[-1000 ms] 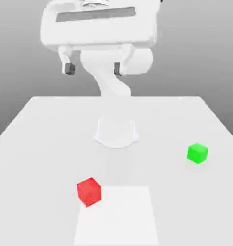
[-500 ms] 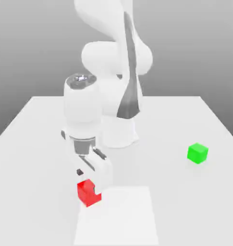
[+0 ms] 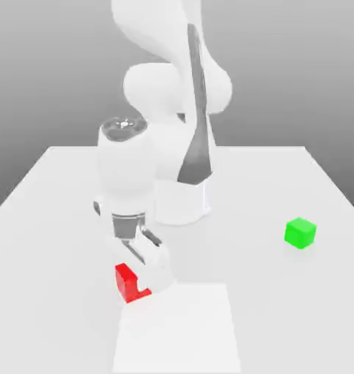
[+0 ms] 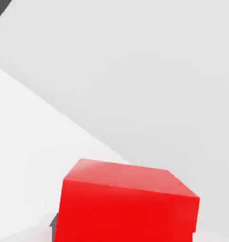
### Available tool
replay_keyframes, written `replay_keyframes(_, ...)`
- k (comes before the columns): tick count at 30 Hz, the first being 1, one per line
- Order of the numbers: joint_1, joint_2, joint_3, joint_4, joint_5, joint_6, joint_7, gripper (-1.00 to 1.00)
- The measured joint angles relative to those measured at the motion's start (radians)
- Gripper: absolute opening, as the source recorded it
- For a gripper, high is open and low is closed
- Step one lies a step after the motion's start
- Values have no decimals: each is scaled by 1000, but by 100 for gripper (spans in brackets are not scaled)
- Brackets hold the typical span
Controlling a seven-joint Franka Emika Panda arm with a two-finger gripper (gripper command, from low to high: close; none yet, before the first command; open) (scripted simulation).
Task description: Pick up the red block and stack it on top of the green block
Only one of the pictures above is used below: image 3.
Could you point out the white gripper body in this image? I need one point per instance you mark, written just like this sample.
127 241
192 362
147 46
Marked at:
153 254

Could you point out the small red cube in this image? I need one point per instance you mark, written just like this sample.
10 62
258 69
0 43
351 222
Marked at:
125 282

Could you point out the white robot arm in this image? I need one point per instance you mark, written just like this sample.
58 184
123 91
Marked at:
170 87

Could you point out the small green cube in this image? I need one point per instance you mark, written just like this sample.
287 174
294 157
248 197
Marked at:
299 233

